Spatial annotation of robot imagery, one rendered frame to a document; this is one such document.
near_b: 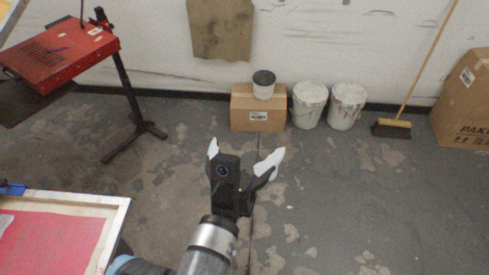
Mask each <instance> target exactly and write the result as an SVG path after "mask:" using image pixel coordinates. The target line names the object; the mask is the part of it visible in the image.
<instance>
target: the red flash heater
mask: <svg viewBox="0 0 489 275"><path fill-rule="evenodd" d="M79 21H80V19H79V18H77V17H76V16H75V17H73V18H71V19H69V20H67V21H64V22H62V23H61V24H58V25H57V26H55V27H52V28H51V29H49V30H46V31H43V32H41V33H39V34H37V35H35V36H33V37H30V38H28V39H27V40H25V41H23V42H21V43H19V44H16V45H14V46H13V47H9V48H8V49H6V50H3V51H1V52H0V65H1V67H2V68H3V69H4V68H5V67H4V66H3V65H2V64H4V65H5V66H6V67H7V68H8V70H7V71H8V72H9V73H10V74H11V75H13V76H14V77H16V78H17V79H19V78H24V79H26V80H27V81H28V82H26V81H24V80H22V82H24V83H26V84H27V85H28V86H30V87H31V88H32V89H33V90H35V91H36V92H38V93H40V94H41V95H47V94H48V93H50V92H52V91H54V90H55V89H57V88H58V87H59V86H61V85H63V84H64V83H67V82H68V81H70V80H71V79H72V78H74V77H75V76H78V75H80V74H82V73H84V72H85V71H87V70H88V69H89V68H91V67H93V66H95V65H96V64H97V63H100V62H101V61H103V60H104V59H105V58H107V57H109V56H112V55H113V54H115V53H117V52H119V51H120V50H121V47H120V39H119V37H116V36H115V35H113V33H112V29H111V28H110V27H109V26H108V25H105V24H102V23H100V22H98V21H96V20H94V19H93V18H90V17H89V21H88V22H86V21H83V25H84V27H85V28H83V29H81V27H80V23H79ZM62 33H64V34H66V35H64V36H62V37H58V35H60V34H62ZM67 46H69V47H67ZM62 47H67V48H63V49H61V50H57V49H60V48H62ZM52 50H57V51H54V52H52V53H46V52H50V51H52Z"/></svg>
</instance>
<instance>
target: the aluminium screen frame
mask: <svg viewBox="0 0 489 275"><path fill-rule="evenodd" d="M4 198H8V199H24V200H33V201H42V202H57V203H66V204H74V205H90V206H98V207H107V208H116V209H118V211H117V213H116V216H115V219H114V222H113V225H112V228H111V230H110V232H109V234H108V237H107V239H106V242H105V245H104V247H103V249H102V254H101V256H100V258H99V262H98V263H97V266H96V269H95V271H94V273H93V275H105V272H106V271H107V269H108V267H109V266H110V265H111V264H112V261H113V258H114V256H115V253H116V251H117V246H118V243H119V240H120V238H121V235H122V232H123V231H124V228H125V224H126V221H127V220H128V216H129V212H130V209H131V206H132V204H133V202H132V200H131V199H129V198H121V197H111V196H96V195H86V194H79V193H69V192H54V191H44V190H36V189H26V190H25V191H24V194H23V196H7V195H2V199H4Z"/></svg>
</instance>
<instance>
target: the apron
mask: <svg viewBox="0 0 489 275"><path fill-rule="evenodd" d="M186 9H187V13H188V17H189V31H190V36H191V42H192V47H193V58H200V59H203V60H211V59H223V60H226V61H228V62H235V61H238V60H244V61H246V62H248V63H249V57H250V50H251V36H252V30H253V19H254V5H253V4H252V2H251V0H186Z"/></svg>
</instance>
